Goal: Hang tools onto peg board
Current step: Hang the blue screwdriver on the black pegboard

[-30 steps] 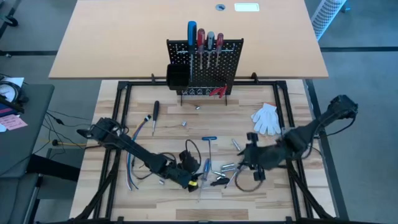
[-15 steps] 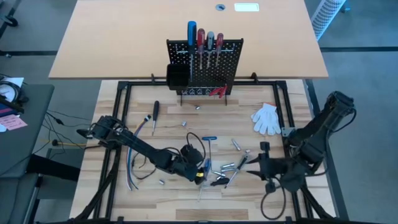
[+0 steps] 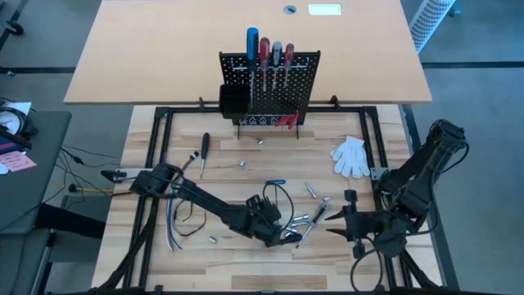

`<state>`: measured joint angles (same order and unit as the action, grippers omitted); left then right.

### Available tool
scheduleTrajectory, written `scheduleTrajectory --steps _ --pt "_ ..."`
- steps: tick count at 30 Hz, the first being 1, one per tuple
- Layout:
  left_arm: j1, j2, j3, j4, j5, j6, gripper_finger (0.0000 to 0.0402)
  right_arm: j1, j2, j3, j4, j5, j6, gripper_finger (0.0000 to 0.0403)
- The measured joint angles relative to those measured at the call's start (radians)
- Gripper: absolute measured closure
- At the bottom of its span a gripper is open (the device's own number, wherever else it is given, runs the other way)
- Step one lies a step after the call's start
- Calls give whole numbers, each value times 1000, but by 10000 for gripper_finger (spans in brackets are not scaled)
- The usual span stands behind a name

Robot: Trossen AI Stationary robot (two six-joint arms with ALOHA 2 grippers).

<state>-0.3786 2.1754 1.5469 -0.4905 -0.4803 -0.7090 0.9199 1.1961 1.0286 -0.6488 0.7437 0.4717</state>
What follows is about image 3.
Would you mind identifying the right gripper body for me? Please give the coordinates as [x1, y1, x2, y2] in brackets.
[345, 189, 390, 260]

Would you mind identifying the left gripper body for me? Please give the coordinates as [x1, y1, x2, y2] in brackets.
[245, 195, 283, 248]

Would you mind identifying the grey black handled screwdriver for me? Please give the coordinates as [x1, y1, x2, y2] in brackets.
[271, 40, 284, 91]
[295, 202, 331, 250]

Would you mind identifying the blue T-handle hex key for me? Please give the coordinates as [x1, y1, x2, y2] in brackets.
[264, 179, 287, 208]

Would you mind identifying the small red-handled screwdriver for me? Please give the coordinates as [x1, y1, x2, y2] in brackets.
[283, 43, 296, 89]

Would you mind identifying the large red-handled screwdriver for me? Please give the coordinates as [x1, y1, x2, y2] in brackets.
[258, 36, 272, 93]

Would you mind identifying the large blue-handled screwdriver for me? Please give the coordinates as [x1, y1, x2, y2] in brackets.
[245, 27, 261, 108]

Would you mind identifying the white work glove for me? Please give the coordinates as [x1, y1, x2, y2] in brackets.
[329, 134, 372, 179]

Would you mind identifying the black plastic pegboard bin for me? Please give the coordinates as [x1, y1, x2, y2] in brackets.
[219, 84, 251, 120]

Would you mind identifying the black metal pegboard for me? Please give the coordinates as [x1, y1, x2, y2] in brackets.
[218, 51, 322, 140]

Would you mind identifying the black seat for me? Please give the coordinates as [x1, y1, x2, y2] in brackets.
[34, 202, 107, 239]

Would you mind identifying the light brown desk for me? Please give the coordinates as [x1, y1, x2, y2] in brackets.
[64, 0, 434, 105]

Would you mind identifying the white rectangular desk plate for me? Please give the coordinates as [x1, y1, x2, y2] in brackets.
[308, 3, 343, 16]

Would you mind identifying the white perforated panel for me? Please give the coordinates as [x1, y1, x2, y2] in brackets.
[409, 0, 458, 54]

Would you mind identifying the grey side table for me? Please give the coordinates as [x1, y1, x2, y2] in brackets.
[0, 109, 74, 234]

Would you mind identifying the pink paper sheet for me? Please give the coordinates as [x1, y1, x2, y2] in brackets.
[0, 150, 38, 173]

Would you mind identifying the white paper sheet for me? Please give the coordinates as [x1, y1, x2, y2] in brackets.
[0, 101, 33, 136]

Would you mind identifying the black chair caster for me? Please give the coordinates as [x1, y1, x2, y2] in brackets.
[0, 18, 25, 38]

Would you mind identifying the slim black-handled screwdriver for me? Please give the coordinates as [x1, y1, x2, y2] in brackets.
[199, 131, 211, 179]

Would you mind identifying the coloured wire harness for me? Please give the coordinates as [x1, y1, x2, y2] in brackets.
[165, 150, 201, 252]

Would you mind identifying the silver wire hook rack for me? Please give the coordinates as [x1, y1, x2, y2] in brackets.
[239, 115, 279, 126]

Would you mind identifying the black cable bundle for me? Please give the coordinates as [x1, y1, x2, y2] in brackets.
[0, 107, 40, 151]

